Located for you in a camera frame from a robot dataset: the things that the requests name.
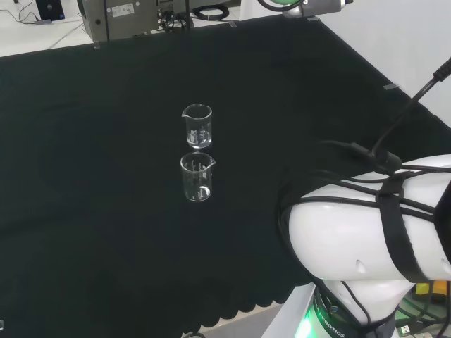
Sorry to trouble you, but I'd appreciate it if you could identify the clear glass beaker white print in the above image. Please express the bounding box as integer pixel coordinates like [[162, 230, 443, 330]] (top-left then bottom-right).
[[181, 104, 214, 149]]

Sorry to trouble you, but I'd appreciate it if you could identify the black cloth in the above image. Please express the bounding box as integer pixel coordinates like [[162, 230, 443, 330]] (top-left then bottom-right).
[[0, 14, 451, 329]]

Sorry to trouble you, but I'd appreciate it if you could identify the grey metal cabinet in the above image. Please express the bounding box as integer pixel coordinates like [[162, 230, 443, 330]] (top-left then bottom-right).
[[77, 0, 194, 43]]

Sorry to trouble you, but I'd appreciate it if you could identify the black computer tower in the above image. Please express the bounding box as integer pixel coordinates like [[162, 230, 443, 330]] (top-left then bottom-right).
[[35, 0, 67, 21]]

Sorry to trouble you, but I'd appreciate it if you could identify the yellow stop button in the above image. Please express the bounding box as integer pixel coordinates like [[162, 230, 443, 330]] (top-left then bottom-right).
[[414, 280, 451, 301]]

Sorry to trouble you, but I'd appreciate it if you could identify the black coiled cable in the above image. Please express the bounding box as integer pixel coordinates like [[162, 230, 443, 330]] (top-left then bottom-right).
[[192, 6, 230, 21]]

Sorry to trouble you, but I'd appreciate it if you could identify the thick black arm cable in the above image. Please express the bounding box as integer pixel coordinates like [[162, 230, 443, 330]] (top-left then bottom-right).
[[371, 57, 451, 153]]

